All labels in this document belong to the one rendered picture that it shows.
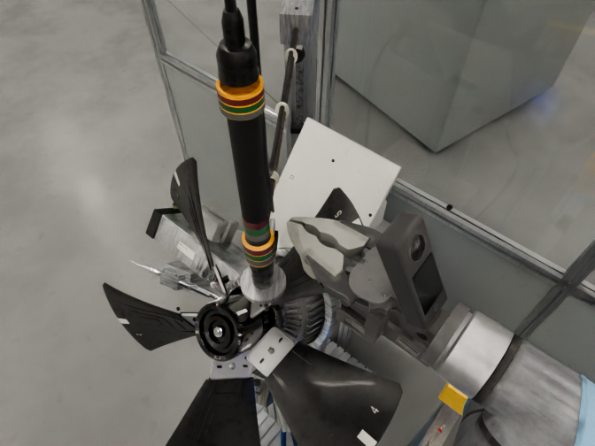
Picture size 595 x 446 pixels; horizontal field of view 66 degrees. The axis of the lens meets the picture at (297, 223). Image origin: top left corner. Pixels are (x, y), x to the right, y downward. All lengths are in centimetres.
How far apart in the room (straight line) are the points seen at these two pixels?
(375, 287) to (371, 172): 59
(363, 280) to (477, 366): 13
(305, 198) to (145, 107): 252
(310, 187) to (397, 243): 72
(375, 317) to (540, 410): 16
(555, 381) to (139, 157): 288
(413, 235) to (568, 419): 20
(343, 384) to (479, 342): 50
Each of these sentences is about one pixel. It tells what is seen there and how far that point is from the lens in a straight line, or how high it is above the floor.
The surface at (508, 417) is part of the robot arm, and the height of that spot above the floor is 164.
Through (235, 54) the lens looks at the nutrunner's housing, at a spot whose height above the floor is 185.
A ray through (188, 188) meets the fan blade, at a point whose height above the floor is 137.
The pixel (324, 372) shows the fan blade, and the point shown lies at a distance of 93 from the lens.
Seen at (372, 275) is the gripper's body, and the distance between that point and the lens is 47.
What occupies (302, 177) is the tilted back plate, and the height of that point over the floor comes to 126.
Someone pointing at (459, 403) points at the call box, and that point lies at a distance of 113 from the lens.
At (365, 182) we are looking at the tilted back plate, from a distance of 104.
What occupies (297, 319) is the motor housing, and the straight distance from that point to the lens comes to 102.
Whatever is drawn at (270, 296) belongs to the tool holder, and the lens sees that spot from 69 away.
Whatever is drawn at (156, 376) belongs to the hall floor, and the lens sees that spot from 228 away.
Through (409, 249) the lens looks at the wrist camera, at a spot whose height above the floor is 175.
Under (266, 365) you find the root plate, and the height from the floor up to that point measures 118.
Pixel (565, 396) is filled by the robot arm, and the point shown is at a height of 167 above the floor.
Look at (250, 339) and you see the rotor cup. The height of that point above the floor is 122.
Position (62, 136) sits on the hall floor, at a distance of 348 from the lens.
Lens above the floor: 207
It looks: 53 degrees down
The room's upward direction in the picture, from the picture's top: straight up
